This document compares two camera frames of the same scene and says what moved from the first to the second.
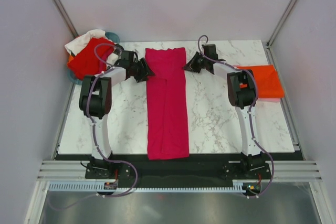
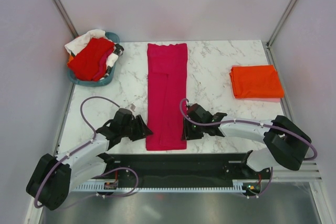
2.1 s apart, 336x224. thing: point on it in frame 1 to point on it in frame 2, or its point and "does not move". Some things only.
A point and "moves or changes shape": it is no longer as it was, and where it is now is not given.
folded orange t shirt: [269, 84] does not move
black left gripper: [145, 72] to [142, 130]
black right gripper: [191, 65] to [187, 134]
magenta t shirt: [168, 134] moves or changes shape
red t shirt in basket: [92, 60] does not move
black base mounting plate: [179, 168] does not move
